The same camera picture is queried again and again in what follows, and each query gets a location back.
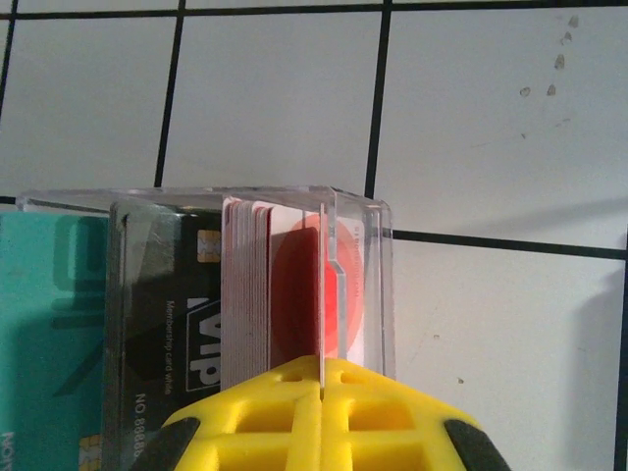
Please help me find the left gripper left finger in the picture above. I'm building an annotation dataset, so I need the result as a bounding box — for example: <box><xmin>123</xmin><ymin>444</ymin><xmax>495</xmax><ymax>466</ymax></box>
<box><xmin>131</xmin><ymin>355</ymin><xmax>324</xmax><ymax>471</ymax></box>

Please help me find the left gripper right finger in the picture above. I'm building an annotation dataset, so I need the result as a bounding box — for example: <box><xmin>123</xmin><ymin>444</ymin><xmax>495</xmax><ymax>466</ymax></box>
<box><xmin>321</xmin><ymin>357</ymin><xmax>507</xmax><ymax>471</ymax></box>

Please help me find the teal card stack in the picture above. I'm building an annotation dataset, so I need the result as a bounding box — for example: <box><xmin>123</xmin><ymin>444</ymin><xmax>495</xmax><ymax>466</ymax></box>
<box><xmin>0</xmin><ymin>210</ymin><xmax>112</xmax><ymax>471</ymax></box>

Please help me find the clear acrylic card stand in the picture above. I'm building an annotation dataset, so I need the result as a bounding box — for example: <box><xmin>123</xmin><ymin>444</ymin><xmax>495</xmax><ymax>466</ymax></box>
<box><xmin>17</xmin><ymin>183</ymin><xmax>397</xmax><ymax>471</ymax></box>

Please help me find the red card box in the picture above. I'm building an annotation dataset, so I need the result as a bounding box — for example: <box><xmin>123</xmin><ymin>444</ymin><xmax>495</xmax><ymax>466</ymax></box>
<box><xmin>220</xmin><ymin>195</ymin><xmax>368</xmax><ymax>370</ymax></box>

